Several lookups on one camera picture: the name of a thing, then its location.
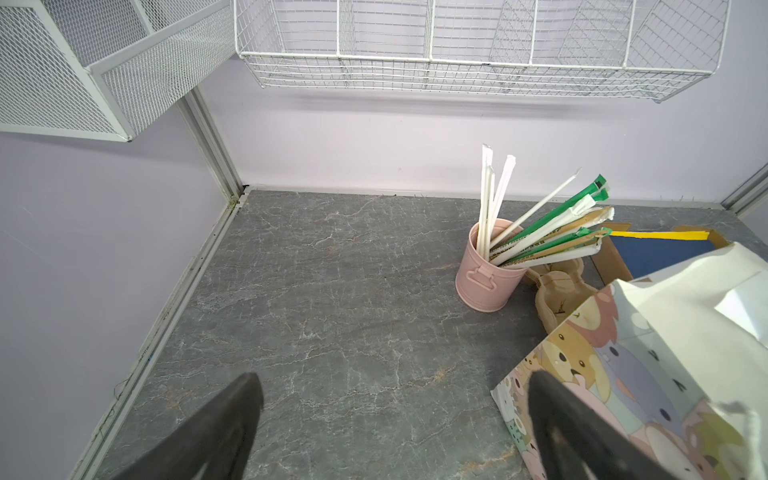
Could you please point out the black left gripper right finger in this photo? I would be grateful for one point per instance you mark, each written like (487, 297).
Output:
(576, 443)

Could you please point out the wrapped straws bundle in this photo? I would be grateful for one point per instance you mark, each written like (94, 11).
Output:
(511, 243)

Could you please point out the blue napkin stack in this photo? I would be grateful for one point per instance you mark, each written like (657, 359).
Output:
(645, 256)

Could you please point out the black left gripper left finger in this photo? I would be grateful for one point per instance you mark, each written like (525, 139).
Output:
(214, 443)

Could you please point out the small white wire basket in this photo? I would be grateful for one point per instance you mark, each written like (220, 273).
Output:
(105, 70)

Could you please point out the stacked pulp cup carriers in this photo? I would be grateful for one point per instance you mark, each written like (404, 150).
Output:
(561, 289)

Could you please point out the pink metal straw bucket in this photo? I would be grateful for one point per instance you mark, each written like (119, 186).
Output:
(481, 285)

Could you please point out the white cartoon gift bag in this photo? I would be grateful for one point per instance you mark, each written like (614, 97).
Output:
(676, 363)

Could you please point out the long white wire basket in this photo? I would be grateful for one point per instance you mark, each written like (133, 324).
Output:
(632, 49)

